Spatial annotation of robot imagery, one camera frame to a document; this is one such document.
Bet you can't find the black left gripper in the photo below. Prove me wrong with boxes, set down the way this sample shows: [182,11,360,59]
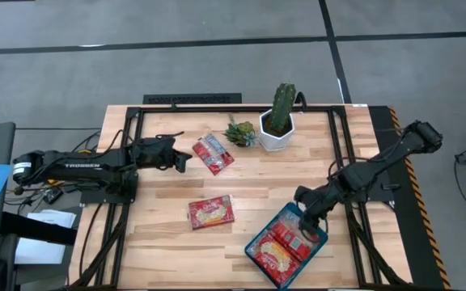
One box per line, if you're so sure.
[129,136,193,175]

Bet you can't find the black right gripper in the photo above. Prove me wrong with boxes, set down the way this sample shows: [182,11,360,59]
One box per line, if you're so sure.
[294,184,333,244]

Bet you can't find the red popcorn bag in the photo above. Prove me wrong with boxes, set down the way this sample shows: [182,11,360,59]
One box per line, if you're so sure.
[191,133,235,176]
[187,194,236,230]
[271,216,319,262]
[248,236,303,286]

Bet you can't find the blue plastic basket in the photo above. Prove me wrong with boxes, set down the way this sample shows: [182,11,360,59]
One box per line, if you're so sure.
[244,201,330,289]

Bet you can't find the small green succulent plant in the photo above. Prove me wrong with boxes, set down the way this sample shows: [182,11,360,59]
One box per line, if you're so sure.
[222,114,260,148]

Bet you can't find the black perforated panel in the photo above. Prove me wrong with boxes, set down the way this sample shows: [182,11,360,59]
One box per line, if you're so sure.
[142,92,244,105]

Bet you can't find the black mat with hazard stripes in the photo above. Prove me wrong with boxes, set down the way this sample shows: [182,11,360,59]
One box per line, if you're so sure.
[367,105,453,290]

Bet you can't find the tall cactus in white pot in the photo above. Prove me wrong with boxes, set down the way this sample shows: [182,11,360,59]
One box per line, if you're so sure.
[258,82,298,154]

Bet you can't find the small black electronic box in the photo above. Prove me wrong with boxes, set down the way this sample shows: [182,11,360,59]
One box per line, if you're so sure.
[42,188,65,205]

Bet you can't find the white paper sheets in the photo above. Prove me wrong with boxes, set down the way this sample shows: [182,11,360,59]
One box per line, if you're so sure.
[13,209,78,265]

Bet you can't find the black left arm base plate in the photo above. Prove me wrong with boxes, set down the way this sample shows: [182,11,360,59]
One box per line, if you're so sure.
[79,171,139,205]

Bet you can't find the black metal table frame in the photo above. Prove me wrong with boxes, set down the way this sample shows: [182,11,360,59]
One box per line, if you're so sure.
[69,103,414,290]

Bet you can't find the black cable bundle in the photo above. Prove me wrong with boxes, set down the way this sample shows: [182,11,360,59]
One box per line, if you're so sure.
[4,179,80,215]

